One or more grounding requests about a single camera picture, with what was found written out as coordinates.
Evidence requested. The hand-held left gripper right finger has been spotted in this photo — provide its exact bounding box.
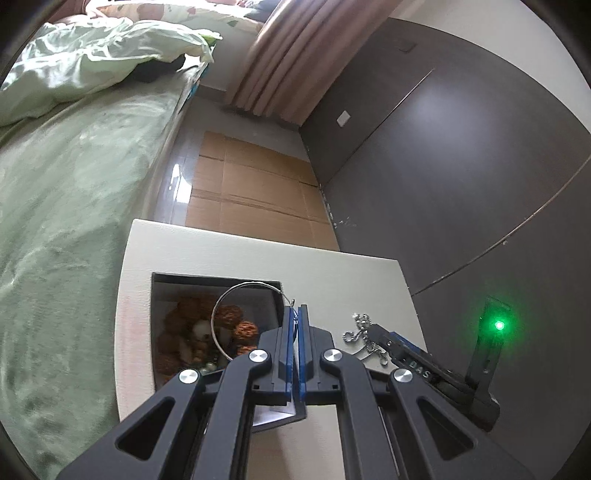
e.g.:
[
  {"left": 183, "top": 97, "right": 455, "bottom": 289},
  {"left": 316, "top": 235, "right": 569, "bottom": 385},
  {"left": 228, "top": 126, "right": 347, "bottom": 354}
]
[{"left": 298, "top": 304, "right": 546, "bottom": 480}]

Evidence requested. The flattened brown cardboard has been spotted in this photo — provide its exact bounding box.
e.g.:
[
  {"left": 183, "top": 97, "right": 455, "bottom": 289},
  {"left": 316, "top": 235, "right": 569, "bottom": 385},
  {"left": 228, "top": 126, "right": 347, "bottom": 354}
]
[{"left": 184, "top": 130, "right": 341, "bottom": 253}]

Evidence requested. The silver wire bangle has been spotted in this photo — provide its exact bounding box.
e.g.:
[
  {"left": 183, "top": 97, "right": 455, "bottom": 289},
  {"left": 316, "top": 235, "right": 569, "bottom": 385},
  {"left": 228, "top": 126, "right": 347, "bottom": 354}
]
[{"left": 211, "top": 281, "right": 297, "bottom": 361}]

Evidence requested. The black square box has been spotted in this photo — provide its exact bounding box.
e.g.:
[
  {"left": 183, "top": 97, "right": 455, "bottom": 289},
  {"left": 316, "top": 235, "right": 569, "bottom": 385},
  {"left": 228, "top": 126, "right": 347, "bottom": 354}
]
[{"left": 151, "top": 272, "right": 308, "bottom": 433}]

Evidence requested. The bed with green sheet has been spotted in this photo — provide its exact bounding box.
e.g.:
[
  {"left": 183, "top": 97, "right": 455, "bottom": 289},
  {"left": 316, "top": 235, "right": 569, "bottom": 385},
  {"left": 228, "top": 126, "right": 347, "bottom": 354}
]
[{"left": 0, "top": 28, "right": 209, "bottom": 464}]

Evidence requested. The silver ball chain necklace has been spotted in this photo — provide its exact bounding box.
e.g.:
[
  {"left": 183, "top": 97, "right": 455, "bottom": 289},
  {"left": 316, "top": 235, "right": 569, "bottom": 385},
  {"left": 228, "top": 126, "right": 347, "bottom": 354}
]
[{"left": 342, "top": 312, "right": 391, "bottom": 366}]

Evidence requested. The dark cushion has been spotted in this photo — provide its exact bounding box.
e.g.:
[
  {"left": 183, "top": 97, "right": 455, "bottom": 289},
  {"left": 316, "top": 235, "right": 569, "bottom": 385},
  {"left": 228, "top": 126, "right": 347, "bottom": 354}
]
[{"left": 244, "top": 0, "right": 279, "bottom": 22}]

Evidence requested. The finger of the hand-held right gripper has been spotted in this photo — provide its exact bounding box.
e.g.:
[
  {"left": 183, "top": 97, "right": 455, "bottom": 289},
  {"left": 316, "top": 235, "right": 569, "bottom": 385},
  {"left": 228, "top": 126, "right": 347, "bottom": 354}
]
[
  {"left": 369, "top": 324, "right": 458, "bottom": 376},
  {"left": 379, "top": 339, "right": 440, "bottom": 386}
]

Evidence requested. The pink curtain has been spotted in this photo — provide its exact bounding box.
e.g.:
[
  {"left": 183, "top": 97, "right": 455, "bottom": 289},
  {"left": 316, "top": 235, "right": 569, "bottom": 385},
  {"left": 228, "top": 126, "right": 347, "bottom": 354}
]
[{"left": 223, "top": 0, "right": 389, "bottom": 126}]

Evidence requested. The black cloth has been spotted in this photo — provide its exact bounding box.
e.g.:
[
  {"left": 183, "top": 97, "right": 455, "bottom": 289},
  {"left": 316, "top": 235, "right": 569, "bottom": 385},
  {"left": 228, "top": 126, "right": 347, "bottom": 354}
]
[{"left": 133, "top": 57, "right": 186, "bottom": 84}]

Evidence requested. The pale green quilt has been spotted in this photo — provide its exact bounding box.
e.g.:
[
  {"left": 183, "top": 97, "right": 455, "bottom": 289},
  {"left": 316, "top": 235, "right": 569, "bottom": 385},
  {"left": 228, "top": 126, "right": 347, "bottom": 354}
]
[{"left": 0, "top": 18, "right": 223, "bottom": 128}]

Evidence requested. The brown large bead bracelet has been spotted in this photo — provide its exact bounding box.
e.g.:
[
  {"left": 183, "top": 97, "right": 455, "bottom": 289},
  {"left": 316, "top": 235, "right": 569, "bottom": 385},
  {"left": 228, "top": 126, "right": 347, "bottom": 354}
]
[{"left": 157, "top": 298, "right": 260, "bottom": 377}]

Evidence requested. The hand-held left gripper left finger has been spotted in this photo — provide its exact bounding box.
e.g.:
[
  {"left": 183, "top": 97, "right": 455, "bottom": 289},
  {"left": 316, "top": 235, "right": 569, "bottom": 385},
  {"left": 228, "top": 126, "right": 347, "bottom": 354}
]
[{"left": 55, "top": 307, "right": 297, "bottom": 480}]

